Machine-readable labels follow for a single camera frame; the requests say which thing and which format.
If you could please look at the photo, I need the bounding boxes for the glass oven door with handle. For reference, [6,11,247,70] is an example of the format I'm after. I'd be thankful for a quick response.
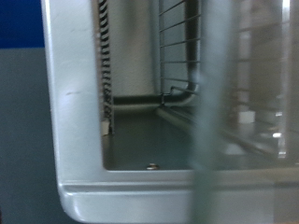
[188,0,299,224]

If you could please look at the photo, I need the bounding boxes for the silver toaster oven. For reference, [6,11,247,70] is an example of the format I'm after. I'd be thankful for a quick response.
[40,0,299,224]

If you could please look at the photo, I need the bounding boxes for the wire oven rack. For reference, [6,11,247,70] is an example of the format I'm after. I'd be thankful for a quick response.
[157,0,202,110]

